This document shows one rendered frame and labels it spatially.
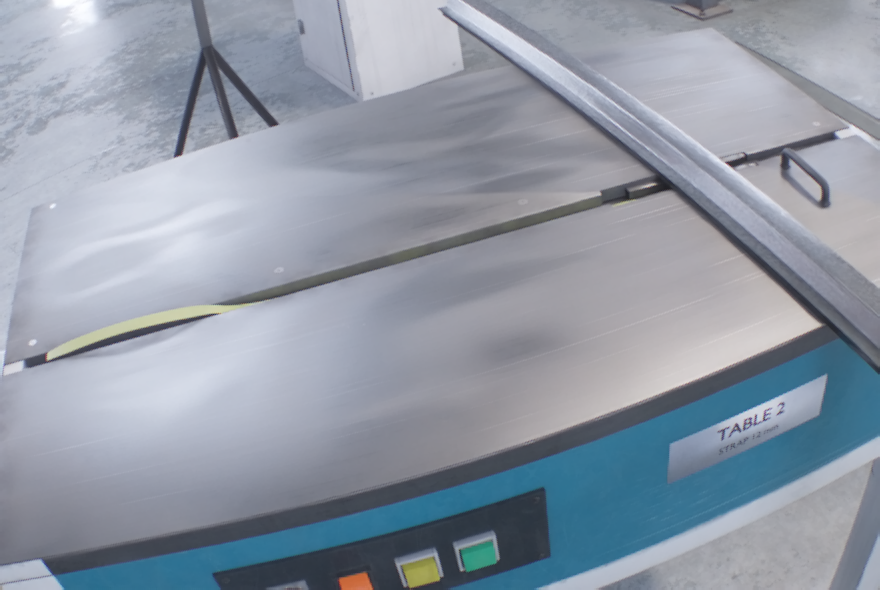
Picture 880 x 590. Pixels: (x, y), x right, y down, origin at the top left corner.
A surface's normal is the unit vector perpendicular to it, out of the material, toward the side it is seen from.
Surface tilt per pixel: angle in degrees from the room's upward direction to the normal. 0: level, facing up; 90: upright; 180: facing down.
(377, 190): 0
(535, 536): 90
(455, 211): 0
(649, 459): 90
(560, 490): 90
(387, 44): 90
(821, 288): 75
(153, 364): 0
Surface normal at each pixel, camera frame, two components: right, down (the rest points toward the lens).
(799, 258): -0.92, 0.10
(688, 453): 0.29, 0.51
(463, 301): -0.14, -0.82
